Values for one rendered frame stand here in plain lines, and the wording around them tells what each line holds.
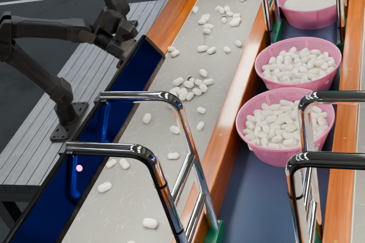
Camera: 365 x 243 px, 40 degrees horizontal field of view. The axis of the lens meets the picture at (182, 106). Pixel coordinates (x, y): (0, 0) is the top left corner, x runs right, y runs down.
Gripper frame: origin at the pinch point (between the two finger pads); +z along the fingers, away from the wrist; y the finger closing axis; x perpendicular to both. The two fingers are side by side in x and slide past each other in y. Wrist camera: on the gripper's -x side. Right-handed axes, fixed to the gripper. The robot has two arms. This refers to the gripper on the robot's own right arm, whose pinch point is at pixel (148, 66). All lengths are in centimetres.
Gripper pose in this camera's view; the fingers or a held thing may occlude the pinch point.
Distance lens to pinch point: 165.3
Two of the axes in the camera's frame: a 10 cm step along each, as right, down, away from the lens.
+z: 8.6, 5.1, 1.0
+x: -4.3, 5.9, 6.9
